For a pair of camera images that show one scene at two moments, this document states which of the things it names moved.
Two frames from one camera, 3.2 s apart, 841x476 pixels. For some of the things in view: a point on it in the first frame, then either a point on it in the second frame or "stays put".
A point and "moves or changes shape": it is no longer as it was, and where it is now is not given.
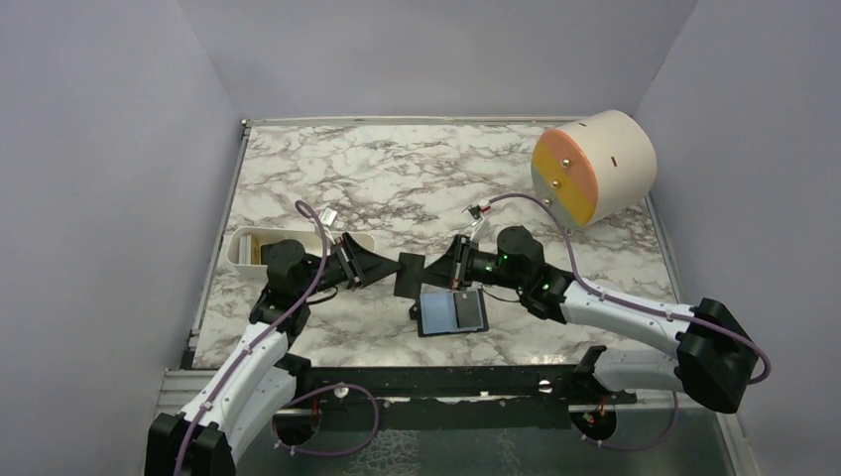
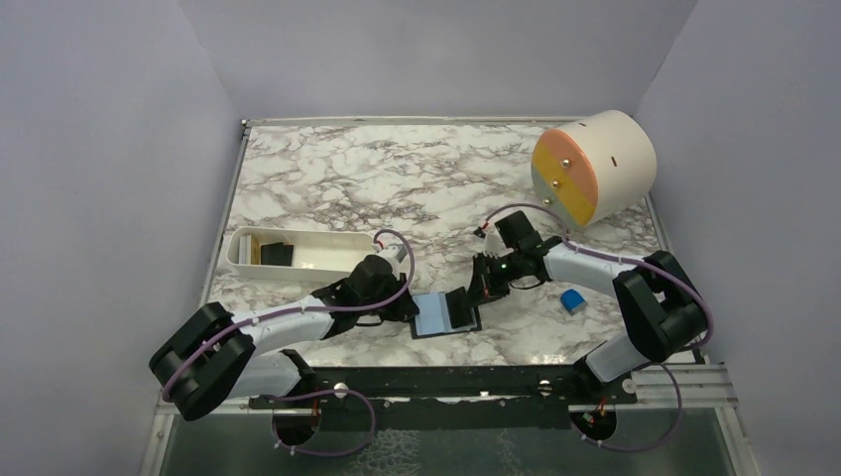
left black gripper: [361, 268] → [403, 310]
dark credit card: [410, 278] moves or changes shape
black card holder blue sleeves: [449, 311] stays put
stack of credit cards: [249, 250] stays put
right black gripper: [451, 270] → [482, 287]
